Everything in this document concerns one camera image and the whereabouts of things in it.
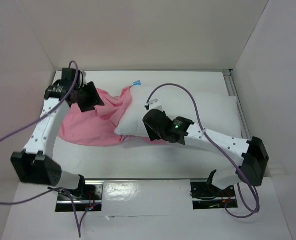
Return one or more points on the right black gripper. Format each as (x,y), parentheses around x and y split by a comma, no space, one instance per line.
(153,124)

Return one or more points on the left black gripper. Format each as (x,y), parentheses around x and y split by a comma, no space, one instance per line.
(94,98)

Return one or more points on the pink pillowcase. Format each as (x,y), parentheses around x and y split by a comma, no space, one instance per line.
(118,120)

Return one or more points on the white pillow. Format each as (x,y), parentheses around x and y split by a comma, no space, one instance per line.
(217,112)

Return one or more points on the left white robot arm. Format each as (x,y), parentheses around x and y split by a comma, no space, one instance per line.
(34,163)

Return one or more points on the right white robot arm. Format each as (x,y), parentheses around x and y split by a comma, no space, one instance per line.
(249,158)

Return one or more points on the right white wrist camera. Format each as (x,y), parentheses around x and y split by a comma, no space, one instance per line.
(154,104)

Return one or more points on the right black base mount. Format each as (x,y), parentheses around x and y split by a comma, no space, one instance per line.
(207,198)

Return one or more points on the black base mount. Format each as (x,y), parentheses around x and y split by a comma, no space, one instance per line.
(90,199)
(207,198)

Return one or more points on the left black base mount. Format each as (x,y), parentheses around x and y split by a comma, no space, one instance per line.
(90,199)

